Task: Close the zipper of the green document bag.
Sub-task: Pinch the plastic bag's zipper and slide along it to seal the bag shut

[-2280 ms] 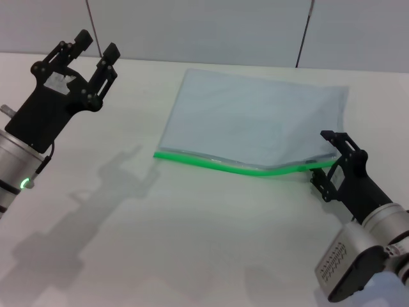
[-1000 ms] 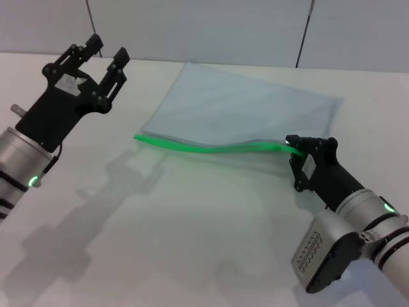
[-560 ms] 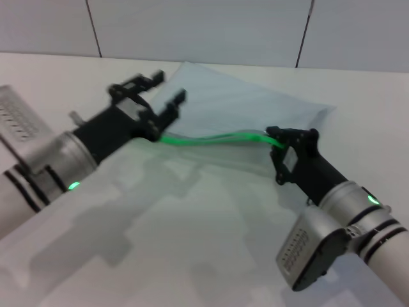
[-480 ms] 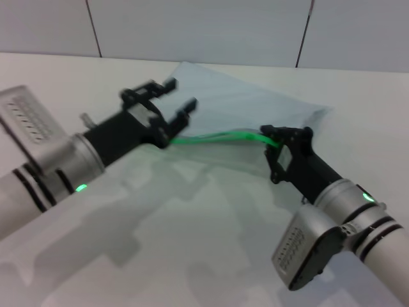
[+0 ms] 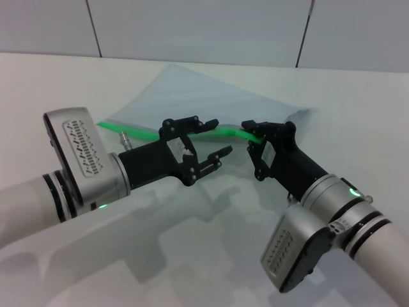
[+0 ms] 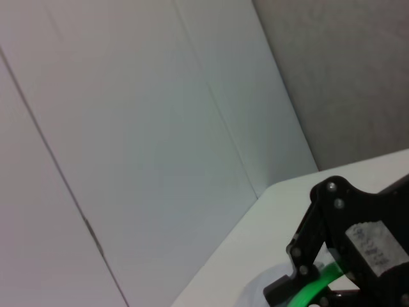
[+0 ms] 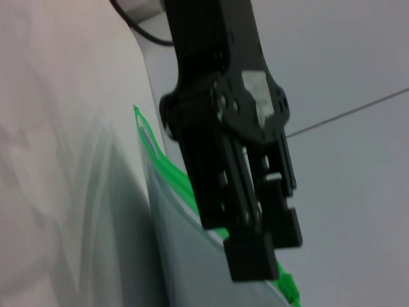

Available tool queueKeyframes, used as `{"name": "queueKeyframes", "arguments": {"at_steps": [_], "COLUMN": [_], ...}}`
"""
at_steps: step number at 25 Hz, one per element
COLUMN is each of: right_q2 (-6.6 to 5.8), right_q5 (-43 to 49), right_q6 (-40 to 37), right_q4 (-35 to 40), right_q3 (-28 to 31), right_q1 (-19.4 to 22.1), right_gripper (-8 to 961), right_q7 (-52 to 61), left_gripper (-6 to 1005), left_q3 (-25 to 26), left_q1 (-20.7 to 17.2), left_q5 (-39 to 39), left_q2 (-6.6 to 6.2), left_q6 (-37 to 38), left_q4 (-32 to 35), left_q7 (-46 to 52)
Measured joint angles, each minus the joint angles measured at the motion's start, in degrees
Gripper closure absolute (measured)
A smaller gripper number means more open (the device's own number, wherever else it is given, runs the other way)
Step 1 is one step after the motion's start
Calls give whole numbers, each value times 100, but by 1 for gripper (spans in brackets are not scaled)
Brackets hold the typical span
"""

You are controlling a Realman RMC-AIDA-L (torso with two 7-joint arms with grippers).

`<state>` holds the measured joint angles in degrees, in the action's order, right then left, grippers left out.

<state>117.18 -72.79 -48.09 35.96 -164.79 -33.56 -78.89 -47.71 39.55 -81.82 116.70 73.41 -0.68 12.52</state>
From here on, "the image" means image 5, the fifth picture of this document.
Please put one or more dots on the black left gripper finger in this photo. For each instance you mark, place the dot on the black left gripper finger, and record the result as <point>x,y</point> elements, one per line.
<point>191,124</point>
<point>211,158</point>

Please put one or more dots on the transparent green zipper document bag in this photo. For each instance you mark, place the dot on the transparent green zipper document bag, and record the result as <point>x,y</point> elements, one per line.
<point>207,96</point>

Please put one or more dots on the silver metal connector plug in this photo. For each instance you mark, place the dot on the silver metal connector plug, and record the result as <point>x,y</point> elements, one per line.
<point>125,140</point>

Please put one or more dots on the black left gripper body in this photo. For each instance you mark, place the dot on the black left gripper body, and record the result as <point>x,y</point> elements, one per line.
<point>150,163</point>

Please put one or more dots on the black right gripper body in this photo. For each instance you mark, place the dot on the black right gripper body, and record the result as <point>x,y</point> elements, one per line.
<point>294,166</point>

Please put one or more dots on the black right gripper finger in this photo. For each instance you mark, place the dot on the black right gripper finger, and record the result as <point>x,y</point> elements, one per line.
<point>271,129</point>
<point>255,158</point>

